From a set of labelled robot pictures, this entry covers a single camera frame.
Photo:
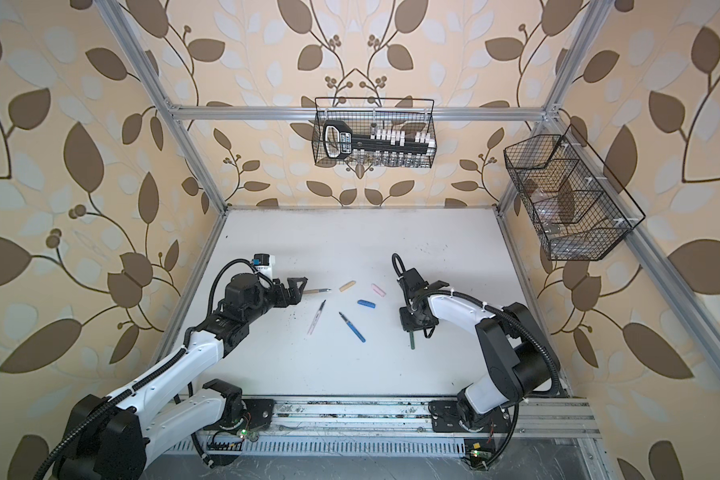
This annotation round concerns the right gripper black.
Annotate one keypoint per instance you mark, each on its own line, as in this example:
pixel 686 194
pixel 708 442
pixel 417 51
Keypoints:
pixel 406 322

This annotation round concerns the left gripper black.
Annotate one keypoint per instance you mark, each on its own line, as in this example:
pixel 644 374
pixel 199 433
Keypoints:
pixel 294 296

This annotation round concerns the tan pen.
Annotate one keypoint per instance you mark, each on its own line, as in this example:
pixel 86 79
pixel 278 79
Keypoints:
pixel 316 291

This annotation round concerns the pink pen cap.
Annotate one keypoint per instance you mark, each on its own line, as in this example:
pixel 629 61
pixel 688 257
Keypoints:
pixel 378 290

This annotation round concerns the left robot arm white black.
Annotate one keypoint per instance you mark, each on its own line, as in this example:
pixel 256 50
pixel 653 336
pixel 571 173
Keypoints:
pixel 119 435

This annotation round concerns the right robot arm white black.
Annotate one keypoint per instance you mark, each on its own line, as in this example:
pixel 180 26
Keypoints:
pixel 520 361

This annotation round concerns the pink clear pen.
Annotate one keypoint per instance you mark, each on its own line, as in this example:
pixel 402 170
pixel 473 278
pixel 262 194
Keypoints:
pixel 316 318

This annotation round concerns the blue pen cap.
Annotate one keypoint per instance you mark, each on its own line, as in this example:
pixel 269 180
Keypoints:
pixel 366 303

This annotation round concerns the blue pen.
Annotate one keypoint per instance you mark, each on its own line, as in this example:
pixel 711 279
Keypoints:
pixel 352 327

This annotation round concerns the tan pen cap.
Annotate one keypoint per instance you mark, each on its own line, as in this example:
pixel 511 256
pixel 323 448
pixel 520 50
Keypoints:
pixel 347 286

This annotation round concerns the black white tool in basket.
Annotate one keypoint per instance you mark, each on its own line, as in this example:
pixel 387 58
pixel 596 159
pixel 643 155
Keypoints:
pixel 340 142

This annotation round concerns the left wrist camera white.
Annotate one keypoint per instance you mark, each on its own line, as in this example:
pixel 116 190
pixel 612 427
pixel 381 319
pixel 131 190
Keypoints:
pixel 263 262

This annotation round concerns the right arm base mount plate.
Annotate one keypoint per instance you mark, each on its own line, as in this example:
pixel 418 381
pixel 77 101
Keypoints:
pixel 452 416

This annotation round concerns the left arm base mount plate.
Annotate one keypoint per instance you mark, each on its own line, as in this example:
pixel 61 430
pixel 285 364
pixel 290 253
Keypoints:
pixel 249 414

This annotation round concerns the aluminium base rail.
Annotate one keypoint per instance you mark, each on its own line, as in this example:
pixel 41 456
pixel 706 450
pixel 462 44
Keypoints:
pixel 395 427

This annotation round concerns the black wire basket back wall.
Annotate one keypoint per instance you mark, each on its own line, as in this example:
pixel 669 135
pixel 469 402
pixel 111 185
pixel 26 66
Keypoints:
pixel 406 113

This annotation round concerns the black wire basket wall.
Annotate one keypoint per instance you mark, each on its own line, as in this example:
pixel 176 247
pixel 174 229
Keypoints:
pixel 577 206
pixel 406 113

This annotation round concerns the black wire basket right wall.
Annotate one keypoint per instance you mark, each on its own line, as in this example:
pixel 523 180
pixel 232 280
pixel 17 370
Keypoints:
pixel 577 206

